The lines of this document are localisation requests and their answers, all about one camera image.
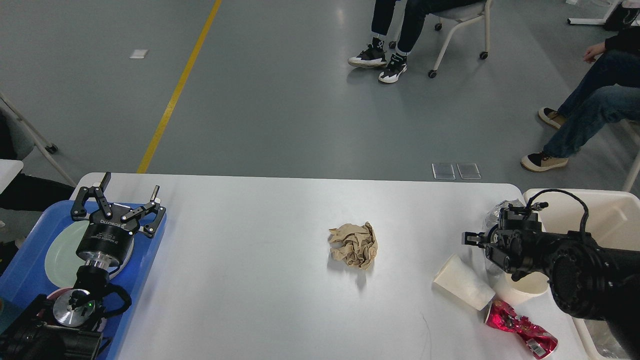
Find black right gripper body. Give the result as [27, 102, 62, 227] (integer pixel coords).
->
[485, 225, 521, 274]

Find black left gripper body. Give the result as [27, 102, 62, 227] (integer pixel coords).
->
[75, 216, 137, 268]

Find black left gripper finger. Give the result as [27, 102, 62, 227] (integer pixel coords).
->
[70, 172, 114, 221]
[120, 185, 167, 239]

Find white paper cup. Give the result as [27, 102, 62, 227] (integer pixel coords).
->
[433, 254, 496, 311]
[493, 272, 550, 307]

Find green plate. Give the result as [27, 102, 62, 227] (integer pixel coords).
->
[44, 220, 135, 290]

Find pink mug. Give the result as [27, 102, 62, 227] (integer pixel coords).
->
[46, 287, 73, 301]

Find red foil wrapper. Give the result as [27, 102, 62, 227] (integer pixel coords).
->
[484, 299, 559, 360]

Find aluminium foil tray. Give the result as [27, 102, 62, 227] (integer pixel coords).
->
[584, 320, 629, 359]

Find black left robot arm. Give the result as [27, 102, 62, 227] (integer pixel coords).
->
[1, 172, 167, 360]

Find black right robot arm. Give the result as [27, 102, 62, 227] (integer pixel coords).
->
[461, 189, 640, 360]

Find pink plate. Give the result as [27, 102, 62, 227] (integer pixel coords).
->
[108, 239, 135, 280]

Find seated person in black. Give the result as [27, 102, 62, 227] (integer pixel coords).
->
[0, 115, 76, 271]

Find floor socket plate right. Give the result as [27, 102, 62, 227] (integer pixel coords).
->
[456, 162, 482, 180]

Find floor socket plate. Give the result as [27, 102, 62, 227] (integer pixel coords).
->
[431, 162, 457, 181]
[456, 162, 482, 180]

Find floor socket plate left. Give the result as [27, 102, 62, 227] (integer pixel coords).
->
[431, 162, 457, 181]

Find beige plastic bin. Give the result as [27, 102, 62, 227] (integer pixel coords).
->
[534, 189, 640, 360]

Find crumpled brown paper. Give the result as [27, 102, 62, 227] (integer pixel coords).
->
[327, 221, 378, 271]

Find white paper on floor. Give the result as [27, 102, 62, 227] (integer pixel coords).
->
[129, 48, 149, 60]

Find person in blue jeans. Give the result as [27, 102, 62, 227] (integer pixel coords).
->
[520, 27, 640, 173]

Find walking person black trousers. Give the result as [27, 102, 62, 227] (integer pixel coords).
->
[347, 0, 481, 84]

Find white office chair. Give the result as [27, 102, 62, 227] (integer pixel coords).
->
[428, 0, 494, 79]

